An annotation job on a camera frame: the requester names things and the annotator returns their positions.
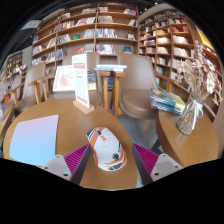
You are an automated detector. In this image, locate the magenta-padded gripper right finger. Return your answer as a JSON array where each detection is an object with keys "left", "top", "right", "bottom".
[{"left": 131, "top": 143, "right": 184, "bottom": 186}]

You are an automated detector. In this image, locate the round wooden side table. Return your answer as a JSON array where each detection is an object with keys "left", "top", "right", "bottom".
[
  {"left": 0, "top": 101, "right": 16, "bottom": 148},
  {"left": 155, "top": 109, "right": 220, "bottom": 168}
]

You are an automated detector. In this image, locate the white orange black computer mouse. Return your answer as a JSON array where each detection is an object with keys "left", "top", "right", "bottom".
[{"left": 85, "top": 126, "right": 128, "bottom": 172}]

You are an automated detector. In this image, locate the dark cover book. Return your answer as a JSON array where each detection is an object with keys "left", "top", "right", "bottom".
[{"left": 87, "top": 69, "right": 98, "bottom": 92}]

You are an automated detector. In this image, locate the white sign on wooden base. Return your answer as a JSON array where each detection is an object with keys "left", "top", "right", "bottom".
[{"left": 71, "top": 53, "right": 95, "bottom": 115}]

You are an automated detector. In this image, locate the stack of colourful books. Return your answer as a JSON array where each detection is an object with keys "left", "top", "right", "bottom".
[{"left": 149, "top": 87, "right": 186, "bottom": 115}]

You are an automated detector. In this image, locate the light blue book stack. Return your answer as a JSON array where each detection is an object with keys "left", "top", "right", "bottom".
[{"left": 94, "top": 64, "right": 128, "bottom": 73}]

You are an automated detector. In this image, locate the wide wooden bookshelf unit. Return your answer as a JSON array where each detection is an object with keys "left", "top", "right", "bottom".
[{"left": 30, "top": 3, "right": 139, "bottom": 76}]

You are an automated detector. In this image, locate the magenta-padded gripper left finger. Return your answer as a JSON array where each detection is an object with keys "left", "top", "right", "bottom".
[{"left": 41, "top": 143, "right": 93, "bottom": 186}]

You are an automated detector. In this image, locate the pink blue gradient mouse pad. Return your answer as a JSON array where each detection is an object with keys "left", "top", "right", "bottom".
[{"left": 8, "top": 114, "right": 60, "bottom": 167}]

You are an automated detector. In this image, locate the angled wooden bookshelf unit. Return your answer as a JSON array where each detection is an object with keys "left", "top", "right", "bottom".
[{"left": 138, "top": 9, "right": 224, "bottom": 121}]

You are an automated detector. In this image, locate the small distant wooden bookshelf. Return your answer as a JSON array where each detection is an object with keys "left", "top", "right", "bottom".
[{"left": 4, "top": 50, "right": 28, "bottom": 81}]

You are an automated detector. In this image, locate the glass vase with dried flowers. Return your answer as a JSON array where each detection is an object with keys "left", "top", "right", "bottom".
[{"left": 175, "top": 39, "right": 218, "bottom": 136}]

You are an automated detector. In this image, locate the white framed red floral picture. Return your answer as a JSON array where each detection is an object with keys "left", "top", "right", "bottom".
[{"left": 52, "top": 65, "right": 76, "bottom": 93}]

